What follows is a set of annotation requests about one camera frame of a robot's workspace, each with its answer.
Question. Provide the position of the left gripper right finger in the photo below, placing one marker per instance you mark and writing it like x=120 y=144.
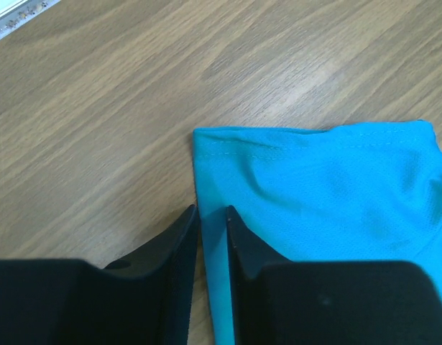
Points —
x=278 y=301

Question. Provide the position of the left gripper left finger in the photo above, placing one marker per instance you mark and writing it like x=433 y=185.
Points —
x=143 y=297

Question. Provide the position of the teal t shirt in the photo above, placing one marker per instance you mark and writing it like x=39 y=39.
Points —
x=361 y=191

